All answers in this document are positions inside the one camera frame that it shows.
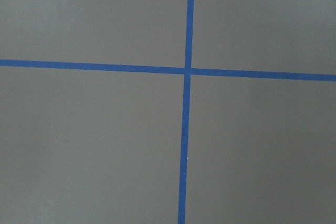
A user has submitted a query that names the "brown paper table mat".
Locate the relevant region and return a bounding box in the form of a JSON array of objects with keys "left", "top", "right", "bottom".
[{"left": 1, "top": 0, "right": 335, "bottom": 223}]

